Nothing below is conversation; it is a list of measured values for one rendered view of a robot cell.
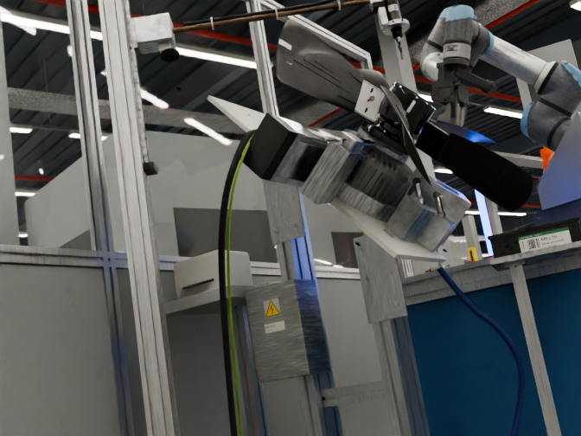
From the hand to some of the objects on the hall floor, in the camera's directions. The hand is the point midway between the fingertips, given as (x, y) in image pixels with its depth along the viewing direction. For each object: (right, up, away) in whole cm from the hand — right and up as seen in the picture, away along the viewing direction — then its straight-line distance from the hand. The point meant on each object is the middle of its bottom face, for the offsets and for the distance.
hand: (457, 132), depth 207 cm
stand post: (-30, -122, -36) cm, 130 cm away
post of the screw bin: (+24, -113, -35) cm, 121 cm away
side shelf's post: (-46, -127, -23) cm, 137 cm away
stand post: (-12, -116, -49) cm, 126 cm away
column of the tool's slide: (-66, -126, -45) cm, 149 cm away
